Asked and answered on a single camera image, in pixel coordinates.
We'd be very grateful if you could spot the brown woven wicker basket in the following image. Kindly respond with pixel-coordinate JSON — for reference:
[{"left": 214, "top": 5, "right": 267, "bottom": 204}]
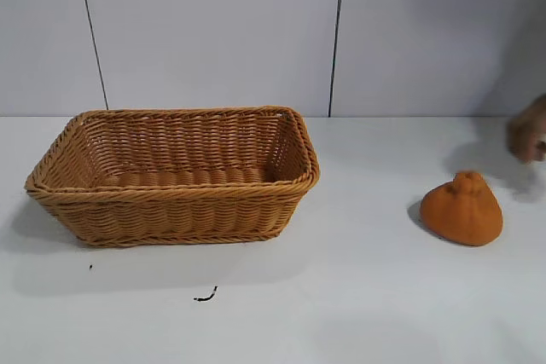
[{"left": 24, "top": 105, "right": 321, "bottom": 249}]

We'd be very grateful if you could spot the curved black scrap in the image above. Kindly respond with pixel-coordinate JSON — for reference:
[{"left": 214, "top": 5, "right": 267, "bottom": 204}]
[{"left": 193, "top": 286, "right": 219, "bottom": 303}]

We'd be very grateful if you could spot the orange fabric toy fruit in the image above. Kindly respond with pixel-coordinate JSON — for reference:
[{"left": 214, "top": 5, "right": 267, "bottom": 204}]
[{"left": 419, "top": 170, "right": 504, "bottom": 248}]

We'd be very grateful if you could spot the person's bare hand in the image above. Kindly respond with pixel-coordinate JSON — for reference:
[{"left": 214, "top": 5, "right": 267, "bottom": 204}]
[{"left": 506, "top": 94, "right": 546, "bottom": 165}]

